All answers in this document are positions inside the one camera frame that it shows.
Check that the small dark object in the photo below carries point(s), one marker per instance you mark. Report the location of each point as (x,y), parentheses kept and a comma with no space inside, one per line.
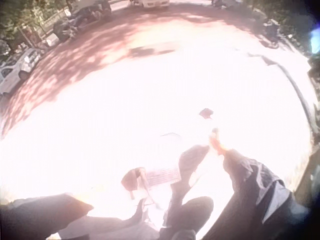
(206,113)

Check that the white grid panel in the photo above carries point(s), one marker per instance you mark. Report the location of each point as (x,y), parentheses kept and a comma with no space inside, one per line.
(162,176)

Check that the person's right hand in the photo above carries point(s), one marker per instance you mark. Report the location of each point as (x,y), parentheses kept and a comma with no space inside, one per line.
(218,144)

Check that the dark curb edge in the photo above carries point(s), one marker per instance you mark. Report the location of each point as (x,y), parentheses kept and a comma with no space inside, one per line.
(295,85)

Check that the parked motorcycle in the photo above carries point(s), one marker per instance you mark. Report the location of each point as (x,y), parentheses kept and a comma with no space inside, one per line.
(272,32)

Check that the brown box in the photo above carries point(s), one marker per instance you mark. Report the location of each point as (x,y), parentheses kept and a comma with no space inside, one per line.
(132,178)

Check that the parked motorcycles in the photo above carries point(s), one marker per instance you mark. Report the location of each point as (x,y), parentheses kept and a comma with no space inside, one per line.
(77,21)

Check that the white parked car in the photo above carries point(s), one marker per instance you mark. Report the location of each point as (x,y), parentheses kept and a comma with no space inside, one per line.
(17,67)
(152,3)

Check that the person's right fingers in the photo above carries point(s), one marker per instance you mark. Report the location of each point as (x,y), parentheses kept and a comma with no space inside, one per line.
(214,133)

